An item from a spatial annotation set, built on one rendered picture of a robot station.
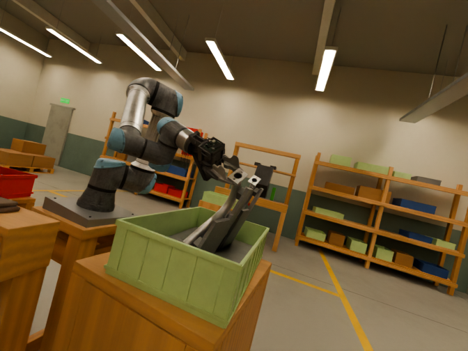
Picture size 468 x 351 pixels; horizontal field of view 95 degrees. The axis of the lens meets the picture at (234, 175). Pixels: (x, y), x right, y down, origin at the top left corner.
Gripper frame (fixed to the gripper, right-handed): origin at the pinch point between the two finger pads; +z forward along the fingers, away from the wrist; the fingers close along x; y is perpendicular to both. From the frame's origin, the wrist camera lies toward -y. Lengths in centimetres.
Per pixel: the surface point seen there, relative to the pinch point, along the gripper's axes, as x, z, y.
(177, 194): 168, -278, -427
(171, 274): -30.4, 3.0, -13.6
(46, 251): -50, -33, -20
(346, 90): 561, -69, -176
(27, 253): -53, -33, -16
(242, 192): -0.6, 3.5, -3.5
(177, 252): -26.0, 1.1, -9.2
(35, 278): -57, -31, -25
